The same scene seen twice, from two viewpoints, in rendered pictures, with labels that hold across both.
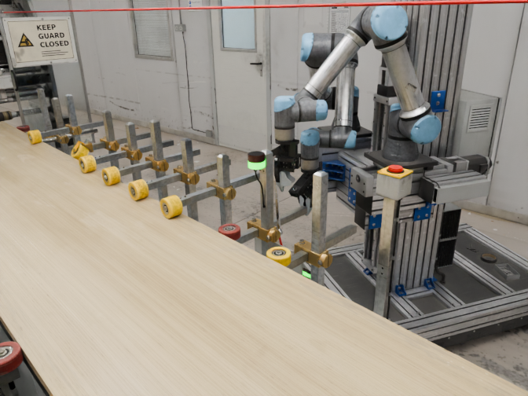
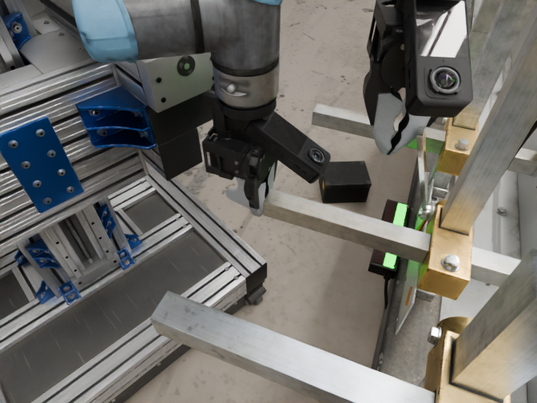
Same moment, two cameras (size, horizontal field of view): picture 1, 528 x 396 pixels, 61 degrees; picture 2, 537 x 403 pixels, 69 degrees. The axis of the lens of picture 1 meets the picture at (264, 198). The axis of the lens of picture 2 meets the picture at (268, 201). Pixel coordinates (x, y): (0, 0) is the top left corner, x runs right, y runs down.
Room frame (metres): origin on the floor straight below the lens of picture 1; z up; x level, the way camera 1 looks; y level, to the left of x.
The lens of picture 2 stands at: (1.90, 0.19, 1.28)
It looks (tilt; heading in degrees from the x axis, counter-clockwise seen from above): 47 degrees down; 245
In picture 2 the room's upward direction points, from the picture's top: straight up
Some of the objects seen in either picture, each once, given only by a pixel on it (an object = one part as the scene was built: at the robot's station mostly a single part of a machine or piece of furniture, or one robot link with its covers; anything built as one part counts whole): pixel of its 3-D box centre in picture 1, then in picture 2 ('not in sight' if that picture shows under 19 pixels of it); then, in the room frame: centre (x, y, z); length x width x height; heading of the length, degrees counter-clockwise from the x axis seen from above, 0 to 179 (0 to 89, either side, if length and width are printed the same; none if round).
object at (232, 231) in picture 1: (229, 240); not in sight; (1.45, 0.13, 0.85); 0.08 x 0.08 x 0.11
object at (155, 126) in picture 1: (159, 168); not in sight; (2.07, 0.50, 0.93); 0.03 x 0.03 x 0.48; 43
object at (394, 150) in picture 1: (401, 144); not in sight; (1.83, -0.59, 1.09); 0.15 x 0.15 x 0.10
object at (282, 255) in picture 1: (278, 266); not in sight; (1.27, -0.04, 0.85); 0.08 x 0.08 x 0.11
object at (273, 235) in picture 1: (262, 231); (449, 245); (1.54, 0.01, 0.85); 0.13 x 0.06 x 0.05; 43
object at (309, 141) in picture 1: (309, 144); (240, 7); (1.75, -0.19, 1.12); 0.09 x 0.08 x 0.11; 169
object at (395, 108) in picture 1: (405, 118); not in sight; (1.82, -0.59, 1.21); 0.13 x 0.12 x 0.14; 9
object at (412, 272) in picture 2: (277, 254); (415, 251); (1.52, -0.05, 0.75); 0.26 x 0.01 x 0.10; 43
